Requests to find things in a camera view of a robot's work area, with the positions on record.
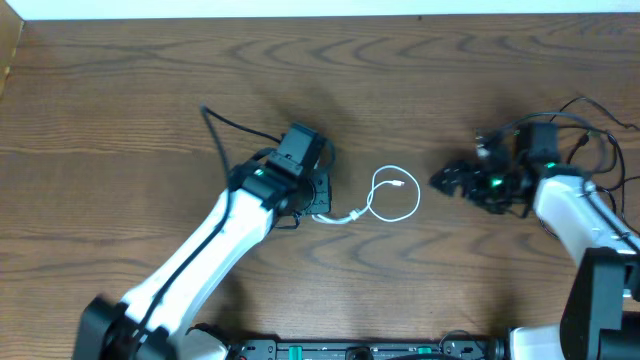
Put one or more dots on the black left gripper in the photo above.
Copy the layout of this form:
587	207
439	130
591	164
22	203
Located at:
322	192

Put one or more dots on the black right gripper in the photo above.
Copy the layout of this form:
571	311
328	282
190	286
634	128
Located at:
470	179

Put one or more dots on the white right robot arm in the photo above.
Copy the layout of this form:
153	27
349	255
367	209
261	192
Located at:
594	324

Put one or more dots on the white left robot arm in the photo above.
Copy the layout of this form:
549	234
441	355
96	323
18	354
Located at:
154	319

